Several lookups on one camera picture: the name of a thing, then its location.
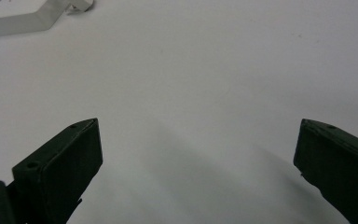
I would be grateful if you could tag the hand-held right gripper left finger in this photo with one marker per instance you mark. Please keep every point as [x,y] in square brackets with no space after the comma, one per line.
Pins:
[59,168]

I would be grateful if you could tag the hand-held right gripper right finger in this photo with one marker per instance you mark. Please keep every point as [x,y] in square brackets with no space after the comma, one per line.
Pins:
[338,165]

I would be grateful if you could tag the white bracket object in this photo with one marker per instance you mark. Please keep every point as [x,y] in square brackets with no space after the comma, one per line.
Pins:
[21,15]

